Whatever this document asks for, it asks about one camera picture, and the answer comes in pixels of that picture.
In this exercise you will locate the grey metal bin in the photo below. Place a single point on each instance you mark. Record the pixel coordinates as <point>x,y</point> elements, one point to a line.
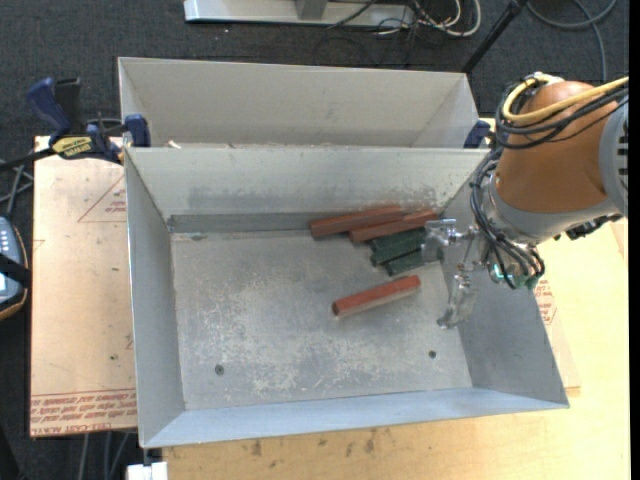
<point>280,328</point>

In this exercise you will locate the black cylinder on white bracket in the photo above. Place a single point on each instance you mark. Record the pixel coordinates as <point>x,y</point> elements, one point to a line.
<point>586,229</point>

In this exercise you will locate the brown cardboard board, red print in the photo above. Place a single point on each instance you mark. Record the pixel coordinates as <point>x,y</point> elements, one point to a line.
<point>80,288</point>

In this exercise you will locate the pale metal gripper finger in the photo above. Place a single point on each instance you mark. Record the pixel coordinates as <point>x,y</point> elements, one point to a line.
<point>461,293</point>
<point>439,238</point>

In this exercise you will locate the red-brown flat block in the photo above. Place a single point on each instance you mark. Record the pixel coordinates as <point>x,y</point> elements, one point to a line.
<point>352,221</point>
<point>376,295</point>
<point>395,227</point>

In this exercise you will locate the dark green flat block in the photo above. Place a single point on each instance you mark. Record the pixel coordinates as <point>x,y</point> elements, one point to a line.
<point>397,246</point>
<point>407,263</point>

